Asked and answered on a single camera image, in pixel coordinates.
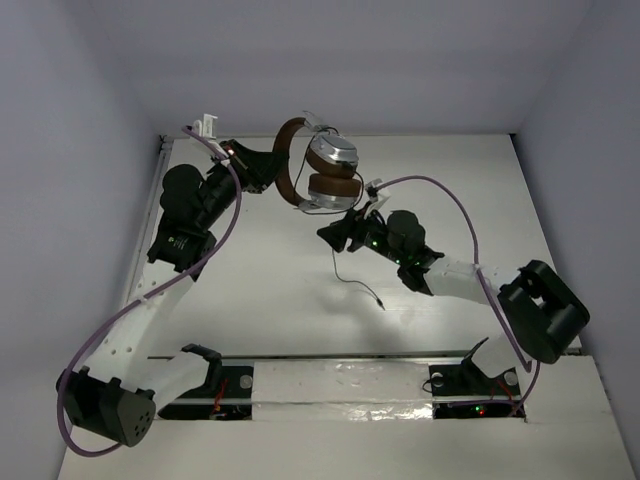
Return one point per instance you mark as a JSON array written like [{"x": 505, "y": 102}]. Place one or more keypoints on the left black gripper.
[{"x": 248, "y": 168}]

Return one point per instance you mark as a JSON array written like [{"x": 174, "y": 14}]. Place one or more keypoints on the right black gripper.
[{"x": 353, "y": 224}]

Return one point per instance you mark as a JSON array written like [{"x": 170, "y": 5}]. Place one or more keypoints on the brown silver headphones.
[{"x": 333, "y": 184}]

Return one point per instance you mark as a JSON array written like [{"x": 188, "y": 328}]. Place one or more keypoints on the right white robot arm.
[{"x": 539, "y": 314}]

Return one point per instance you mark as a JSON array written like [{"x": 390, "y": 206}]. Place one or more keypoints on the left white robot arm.
[{"x": 110, "y": 387}]

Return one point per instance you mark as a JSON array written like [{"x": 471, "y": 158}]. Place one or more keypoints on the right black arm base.
[{"x": 462, "y": 391}]

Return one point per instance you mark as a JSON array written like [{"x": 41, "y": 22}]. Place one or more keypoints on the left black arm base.
[{"x": 224, "y": 394}]

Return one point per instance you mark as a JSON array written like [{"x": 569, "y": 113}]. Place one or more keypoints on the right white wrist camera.
[{"x": 377, "y": 194}]

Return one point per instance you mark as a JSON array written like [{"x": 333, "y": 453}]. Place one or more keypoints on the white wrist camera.
[
  {"x": 377, "y": 194},
  {"x": 205, "y": 127}
]

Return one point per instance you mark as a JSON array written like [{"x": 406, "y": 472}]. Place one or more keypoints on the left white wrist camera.
[{"x": 205, "y": 127}]

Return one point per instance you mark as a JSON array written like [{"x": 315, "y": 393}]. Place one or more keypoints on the aluminium rail left side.
[{"x": 135, "y": 193}]

